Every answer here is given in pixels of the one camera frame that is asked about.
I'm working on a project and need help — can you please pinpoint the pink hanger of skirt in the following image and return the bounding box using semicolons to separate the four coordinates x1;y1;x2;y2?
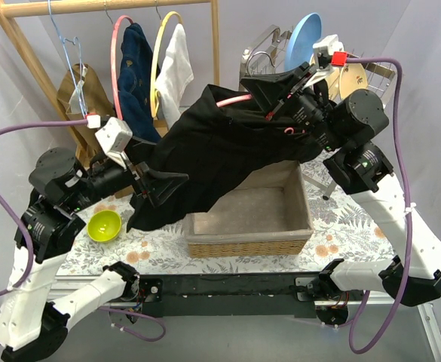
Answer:
216;94;307;136

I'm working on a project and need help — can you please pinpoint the black skirt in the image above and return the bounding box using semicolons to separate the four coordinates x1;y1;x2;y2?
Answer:
127;84;322;231

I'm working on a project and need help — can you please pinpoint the yellow hanger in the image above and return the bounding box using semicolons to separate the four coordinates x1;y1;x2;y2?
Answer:
149;11;183;118

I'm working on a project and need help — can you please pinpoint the white cloth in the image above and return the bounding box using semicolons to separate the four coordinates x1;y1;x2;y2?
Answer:
155;23;194;130

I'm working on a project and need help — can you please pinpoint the blue denim garment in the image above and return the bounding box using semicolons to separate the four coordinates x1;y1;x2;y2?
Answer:
118;23;161;143

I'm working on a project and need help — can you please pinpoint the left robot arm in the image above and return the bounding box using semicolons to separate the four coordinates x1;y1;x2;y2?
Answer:
0;147;188;361

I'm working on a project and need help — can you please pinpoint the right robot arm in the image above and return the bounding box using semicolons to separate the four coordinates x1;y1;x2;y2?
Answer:
240;63;441;306

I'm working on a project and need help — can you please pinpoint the pink hanger with denim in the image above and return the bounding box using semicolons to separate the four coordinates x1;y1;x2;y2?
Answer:
110;15;133;119

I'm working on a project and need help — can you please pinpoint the metal dish rack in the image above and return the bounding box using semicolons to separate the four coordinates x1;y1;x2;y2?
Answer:
239;26;400;200

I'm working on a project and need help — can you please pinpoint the cream plate with dark spot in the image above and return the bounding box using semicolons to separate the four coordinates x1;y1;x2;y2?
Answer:
309;54;340;100

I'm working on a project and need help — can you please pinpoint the lime green bowl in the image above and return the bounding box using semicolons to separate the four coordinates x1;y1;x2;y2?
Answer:
87;210;122;243

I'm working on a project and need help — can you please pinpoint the cream plate with flowers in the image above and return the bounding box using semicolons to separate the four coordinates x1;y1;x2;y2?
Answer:
338;63;368;100

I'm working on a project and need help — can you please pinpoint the blue plate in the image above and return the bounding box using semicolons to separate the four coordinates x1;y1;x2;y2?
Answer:
284;13;322;72

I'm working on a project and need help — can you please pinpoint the brown garment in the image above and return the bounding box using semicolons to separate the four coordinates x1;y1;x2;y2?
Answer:
57;63;133;171

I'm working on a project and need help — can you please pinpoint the wicker basket with liner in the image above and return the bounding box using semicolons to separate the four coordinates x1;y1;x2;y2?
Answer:
183;161;314;258

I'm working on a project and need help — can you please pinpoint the floral table mat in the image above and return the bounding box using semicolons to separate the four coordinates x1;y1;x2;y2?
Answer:
58;159;394;278

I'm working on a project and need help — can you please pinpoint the wooden clothes rack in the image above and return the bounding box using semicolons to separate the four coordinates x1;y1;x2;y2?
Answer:
0;0;221;170

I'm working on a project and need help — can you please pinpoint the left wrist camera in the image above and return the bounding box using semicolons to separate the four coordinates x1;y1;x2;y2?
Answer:
86;115;133;169

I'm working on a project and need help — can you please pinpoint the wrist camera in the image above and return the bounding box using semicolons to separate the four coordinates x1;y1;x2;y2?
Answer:
313;35;345;81
86;115;133;169

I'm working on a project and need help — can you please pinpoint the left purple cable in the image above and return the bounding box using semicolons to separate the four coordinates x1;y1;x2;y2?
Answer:
0;119;167;339

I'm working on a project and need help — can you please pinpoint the purple cable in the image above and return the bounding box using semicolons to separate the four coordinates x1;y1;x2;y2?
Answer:
340;57;419;354
0;119;167;339

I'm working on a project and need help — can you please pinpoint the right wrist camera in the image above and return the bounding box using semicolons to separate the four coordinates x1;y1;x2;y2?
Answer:
313;35;345;81

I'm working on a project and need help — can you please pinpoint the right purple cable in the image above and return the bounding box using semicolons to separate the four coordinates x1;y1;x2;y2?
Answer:
340;57;419;354

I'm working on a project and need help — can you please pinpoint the blue wire hanger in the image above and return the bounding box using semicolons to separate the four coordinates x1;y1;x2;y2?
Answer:
47;0;88;118

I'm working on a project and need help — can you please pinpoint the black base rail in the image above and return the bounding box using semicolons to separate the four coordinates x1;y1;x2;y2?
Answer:
95;273;351;327

